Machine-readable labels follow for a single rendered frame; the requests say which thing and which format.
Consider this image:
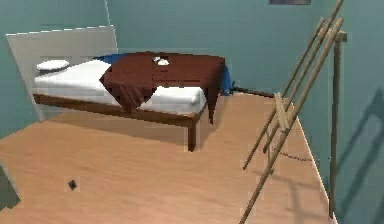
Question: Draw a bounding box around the wooden easel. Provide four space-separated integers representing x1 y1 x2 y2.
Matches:
238 0 348 224

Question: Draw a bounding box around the blue cloth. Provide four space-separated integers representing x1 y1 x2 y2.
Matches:
94 53 233 97

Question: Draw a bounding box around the small white object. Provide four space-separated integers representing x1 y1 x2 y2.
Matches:
152 56 170 67

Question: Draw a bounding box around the dark red blanket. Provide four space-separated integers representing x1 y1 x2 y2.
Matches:
99 51 226 125

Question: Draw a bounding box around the wooden bed with white mattress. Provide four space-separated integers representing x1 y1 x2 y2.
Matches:
5 25 209 153

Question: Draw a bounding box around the dark framed picture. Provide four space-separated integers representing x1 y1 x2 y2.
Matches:
269 0 312 6

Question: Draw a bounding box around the white pillow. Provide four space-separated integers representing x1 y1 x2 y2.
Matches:
36 59 71 72

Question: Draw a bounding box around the grey block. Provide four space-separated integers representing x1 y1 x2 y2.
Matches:
0 163 21 211

